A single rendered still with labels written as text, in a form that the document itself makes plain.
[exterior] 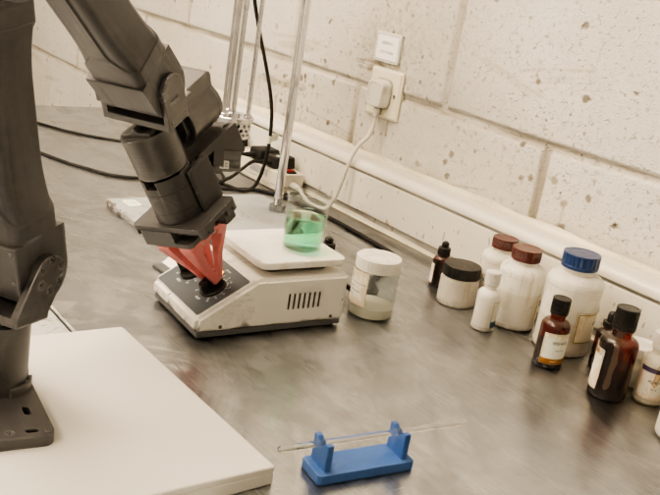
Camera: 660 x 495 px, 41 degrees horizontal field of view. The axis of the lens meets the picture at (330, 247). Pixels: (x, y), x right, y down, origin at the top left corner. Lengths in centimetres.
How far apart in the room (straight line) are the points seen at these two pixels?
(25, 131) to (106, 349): 29
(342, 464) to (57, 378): 28
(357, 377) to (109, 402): 28
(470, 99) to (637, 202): 34
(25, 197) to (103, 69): 16
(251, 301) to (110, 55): 34
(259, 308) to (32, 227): 35
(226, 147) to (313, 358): 26
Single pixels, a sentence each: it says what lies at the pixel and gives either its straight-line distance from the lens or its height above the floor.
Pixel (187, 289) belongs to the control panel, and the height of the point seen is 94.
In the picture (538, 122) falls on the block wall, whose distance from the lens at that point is 134.
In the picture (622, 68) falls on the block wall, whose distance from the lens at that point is 126.
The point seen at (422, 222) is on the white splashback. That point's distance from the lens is 144.
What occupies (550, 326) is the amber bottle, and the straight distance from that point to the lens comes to 109.
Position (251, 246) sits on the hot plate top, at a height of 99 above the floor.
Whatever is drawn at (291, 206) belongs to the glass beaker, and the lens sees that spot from 105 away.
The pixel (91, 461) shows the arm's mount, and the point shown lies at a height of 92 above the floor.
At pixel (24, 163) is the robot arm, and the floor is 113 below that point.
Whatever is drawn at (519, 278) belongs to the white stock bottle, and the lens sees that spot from 118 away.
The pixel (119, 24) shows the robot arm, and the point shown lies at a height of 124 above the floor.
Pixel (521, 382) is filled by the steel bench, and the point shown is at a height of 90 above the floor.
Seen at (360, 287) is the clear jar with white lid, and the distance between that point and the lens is 112.
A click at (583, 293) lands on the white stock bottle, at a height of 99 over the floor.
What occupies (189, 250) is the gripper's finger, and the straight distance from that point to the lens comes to 96.
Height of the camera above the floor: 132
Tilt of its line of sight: 18 degrees down
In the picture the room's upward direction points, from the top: 9 degrees clockwise
